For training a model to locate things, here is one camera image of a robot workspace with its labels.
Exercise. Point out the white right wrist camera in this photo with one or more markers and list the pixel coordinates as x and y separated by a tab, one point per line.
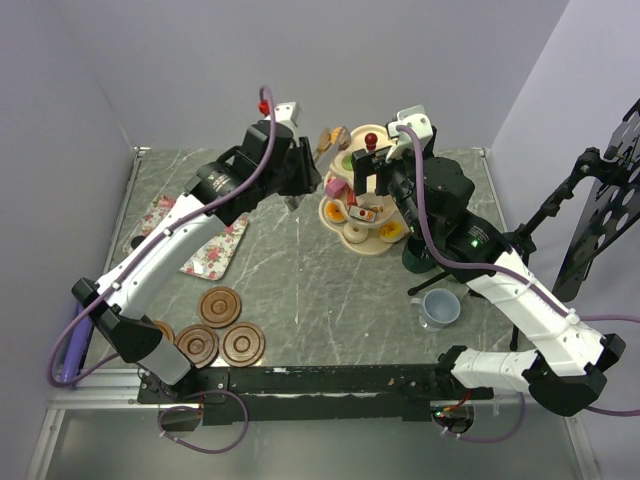
414	118

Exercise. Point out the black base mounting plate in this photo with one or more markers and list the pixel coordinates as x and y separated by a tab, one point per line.
230	394

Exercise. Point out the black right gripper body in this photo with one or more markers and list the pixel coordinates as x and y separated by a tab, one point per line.
397	176

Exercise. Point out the floral serving tray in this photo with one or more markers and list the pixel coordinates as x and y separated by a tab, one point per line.
212	260

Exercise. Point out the white toy cake slice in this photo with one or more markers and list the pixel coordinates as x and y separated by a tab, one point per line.
362	214

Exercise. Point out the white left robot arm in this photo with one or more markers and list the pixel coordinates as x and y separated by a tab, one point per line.
117	302

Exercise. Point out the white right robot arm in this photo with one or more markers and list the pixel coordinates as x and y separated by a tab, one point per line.
565	370

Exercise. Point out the cream toy donut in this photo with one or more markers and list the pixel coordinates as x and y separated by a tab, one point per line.
355	234

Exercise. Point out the pink toy cake slice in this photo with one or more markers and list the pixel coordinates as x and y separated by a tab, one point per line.
335	187

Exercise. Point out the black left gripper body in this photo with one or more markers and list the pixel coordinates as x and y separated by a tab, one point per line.
295	177

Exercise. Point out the brown wooden coaster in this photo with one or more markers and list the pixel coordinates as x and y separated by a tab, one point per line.
219	307
242	345
199	343
166	330

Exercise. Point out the black tripod stand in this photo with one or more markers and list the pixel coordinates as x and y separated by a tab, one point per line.
530	235

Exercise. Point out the dark green teacup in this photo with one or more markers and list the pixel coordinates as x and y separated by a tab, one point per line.
416	257

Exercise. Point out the purple handle tool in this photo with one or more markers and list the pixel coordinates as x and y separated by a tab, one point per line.
75	347

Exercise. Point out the orange toy tart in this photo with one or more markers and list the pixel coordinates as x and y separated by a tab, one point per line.
333	213

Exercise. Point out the light blue mug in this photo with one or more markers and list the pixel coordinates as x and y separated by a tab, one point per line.
436	309

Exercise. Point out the yellow toy tart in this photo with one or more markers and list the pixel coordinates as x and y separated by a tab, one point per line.
391	232

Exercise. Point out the cream three-tier cake stand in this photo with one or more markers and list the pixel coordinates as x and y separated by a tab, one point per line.
368	224

